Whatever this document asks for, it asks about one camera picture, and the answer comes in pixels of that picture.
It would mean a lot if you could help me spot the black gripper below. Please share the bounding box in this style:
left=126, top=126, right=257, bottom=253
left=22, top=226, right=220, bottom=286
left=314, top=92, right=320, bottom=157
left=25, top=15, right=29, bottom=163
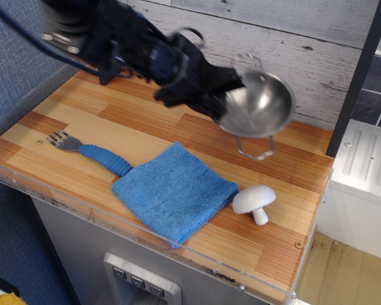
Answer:
left=154, top=33, right=245, bottom=118

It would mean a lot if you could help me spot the stainless steel wok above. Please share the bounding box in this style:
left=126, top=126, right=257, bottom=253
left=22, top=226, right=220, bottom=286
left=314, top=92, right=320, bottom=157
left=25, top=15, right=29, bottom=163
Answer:
left=213, top=53, right=296, bottom=161

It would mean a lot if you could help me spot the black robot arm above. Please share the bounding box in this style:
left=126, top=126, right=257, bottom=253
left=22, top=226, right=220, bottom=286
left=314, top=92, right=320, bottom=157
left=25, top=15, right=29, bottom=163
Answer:
left=0, top=1, right=243, bottom=118

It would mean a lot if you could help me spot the blue folded cloth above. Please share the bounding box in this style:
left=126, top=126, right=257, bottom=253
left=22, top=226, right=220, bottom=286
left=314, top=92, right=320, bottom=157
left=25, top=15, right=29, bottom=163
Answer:
left=112, top=142, right=238, bottom=248

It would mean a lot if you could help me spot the white toy mushroom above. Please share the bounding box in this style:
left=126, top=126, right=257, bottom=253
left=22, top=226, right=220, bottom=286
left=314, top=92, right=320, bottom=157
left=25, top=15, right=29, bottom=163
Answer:
left=232, top=185, right=277, bottom=226

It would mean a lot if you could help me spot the white toy sink unit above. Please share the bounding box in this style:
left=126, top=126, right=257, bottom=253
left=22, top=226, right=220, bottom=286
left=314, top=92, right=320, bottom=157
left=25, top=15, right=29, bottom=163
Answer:
left=316, top=120, right=381, bottom=258

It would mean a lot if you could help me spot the grey button control panel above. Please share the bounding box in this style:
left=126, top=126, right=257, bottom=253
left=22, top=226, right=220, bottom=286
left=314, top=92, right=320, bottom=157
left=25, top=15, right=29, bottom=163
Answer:
left=104, top=252, right=182, bottom=304

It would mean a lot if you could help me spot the yellow object at corner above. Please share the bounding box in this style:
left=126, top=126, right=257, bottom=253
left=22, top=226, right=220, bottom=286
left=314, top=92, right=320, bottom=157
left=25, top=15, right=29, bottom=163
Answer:
left=0, top=293, right=27, bottom=305

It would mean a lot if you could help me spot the blue handled metal fork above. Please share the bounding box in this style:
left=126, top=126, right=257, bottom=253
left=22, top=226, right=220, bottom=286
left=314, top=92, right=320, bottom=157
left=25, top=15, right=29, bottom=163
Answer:
left=46, top=129, right=133, bottom=177

